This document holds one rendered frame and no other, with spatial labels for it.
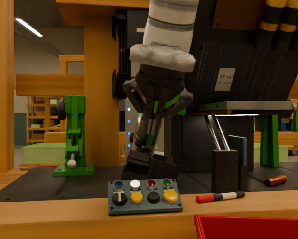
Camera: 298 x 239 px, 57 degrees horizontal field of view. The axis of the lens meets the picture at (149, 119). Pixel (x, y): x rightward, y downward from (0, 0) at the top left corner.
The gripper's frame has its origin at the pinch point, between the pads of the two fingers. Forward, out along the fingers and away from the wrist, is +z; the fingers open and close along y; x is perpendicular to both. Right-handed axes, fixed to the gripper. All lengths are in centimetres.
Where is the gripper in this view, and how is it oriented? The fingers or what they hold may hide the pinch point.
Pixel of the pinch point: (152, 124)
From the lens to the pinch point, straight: 51.7
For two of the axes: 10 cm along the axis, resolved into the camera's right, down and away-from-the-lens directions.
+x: -1.5, 5.2, -8.4
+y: -9.8, -2.0, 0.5
